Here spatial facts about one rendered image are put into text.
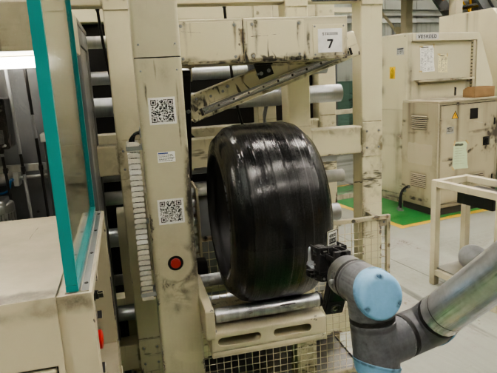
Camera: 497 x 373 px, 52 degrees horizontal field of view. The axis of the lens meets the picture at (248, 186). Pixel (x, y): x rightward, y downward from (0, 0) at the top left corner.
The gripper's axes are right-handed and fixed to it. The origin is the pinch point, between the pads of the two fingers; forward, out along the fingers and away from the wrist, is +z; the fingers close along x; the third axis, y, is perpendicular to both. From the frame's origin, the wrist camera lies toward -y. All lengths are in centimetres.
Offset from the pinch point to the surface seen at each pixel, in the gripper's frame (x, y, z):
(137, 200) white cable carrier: 42, 18, 27
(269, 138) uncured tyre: 3.4, 33.1, 19.6
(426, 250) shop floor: -207, -78, 276
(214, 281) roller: 18, -15, 51
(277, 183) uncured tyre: 4.9, 20.8, 9.8
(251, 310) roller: 12.3, -17.6, 22.8
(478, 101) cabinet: -332, 55, 362
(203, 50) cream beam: 16, 63, 47
